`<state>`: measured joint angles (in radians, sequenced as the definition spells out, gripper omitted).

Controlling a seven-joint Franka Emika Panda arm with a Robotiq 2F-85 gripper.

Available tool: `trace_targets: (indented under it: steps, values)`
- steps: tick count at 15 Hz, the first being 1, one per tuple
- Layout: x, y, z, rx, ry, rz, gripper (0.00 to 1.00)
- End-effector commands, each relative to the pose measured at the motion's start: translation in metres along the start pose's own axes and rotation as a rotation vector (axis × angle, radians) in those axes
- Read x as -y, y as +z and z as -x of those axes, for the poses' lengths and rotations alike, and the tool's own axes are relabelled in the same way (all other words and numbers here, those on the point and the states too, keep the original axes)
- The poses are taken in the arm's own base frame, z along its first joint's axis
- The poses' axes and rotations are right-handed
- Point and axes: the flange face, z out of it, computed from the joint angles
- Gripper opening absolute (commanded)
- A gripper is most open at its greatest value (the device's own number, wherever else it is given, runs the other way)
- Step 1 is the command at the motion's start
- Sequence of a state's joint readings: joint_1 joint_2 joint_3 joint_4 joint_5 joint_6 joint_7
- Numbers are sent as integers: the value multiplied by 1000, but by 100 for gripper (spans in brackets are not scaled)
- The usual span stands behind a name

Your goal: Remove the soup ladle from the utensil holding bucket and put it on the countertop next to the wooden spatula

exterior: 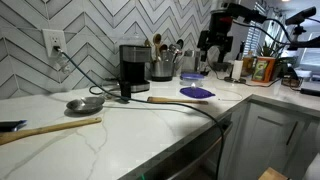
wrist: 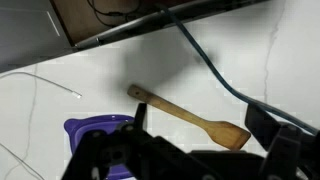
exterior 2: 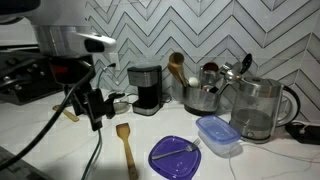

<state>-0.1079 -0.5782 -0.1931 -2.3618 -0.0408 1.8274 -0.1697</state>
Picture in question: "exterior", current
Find grey cabinet door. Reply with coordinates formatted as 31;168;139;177
233;101;313;180

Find small wooden spoon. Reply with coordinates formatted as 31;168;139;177
143;38;154;64

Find wooden board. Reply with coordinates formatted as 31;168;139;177
258;167;290;180

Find wooden spatula rounded head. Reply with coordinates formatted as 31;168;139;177
0;116;103;146

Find wooden spatula square head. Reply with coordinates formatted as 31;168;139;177
146;96;209;106

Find purple plastic lid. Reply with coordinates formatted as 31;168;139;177
179;85;216;100

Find white roll on dark stand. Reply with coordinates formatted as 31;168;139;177
223;41;247;85

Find flat black device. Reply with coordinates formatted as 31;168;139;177
299;87;320;98

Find dark wooden spoon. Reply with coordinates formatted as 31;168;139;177
159;44;169;62

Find white wall outlet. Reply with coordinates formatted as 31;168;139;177
42;28;68;58

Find black power adapter block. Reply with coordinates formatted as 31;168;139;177
118;80;132;99

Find black gadget with cords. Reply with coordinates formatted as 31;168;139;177
280;66;305;90

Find orange drink mix canister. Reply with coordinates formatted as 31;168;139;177
251;56;277;84

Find dark metal bowl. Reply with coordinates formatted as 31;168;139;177
211;61;233;73

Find clear container blue lid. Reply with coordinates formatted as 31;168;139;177
179;72;205;88

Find black coffee maker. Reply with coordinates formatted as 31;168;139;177
118;34;153;94

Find thick dark power cable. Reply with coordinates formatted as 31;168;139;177
53;46;225;180

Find black plastic spoon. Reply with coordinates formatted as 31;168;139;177
173;38;185;63

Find black cabinet handle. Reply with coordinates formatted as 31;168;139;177
285;120;299;146

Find steel dishwasher front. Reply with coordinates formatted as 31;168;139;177
119;112;234;180

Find thin black cord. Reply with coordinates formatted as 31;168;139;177
88;83;121;97

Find black camera on stand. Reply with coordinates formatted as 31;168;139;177
284;5;320;51

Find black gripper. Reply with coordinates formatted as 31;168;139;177
196;29;234;64

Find amber bottle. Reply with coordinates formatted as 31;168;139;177
242;50;256;78

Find steel utensil bucket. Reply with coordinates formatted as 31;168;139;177
150;59;176;82

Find white window blinds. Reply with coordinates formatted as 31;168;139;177
244;2;268;56

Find steel soup ladle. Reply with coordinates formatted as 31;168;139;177
167;43;178;63

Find small metal pan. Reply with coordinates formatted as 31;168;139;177
65;96;106;115

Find light wooden spoon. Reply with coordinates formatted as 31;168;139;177
152;33;163;63

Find blue black scraper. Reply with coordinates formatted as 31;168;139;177
0;119;28;133

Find green potted plant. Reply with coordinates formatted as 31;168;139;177
256;34;288;61

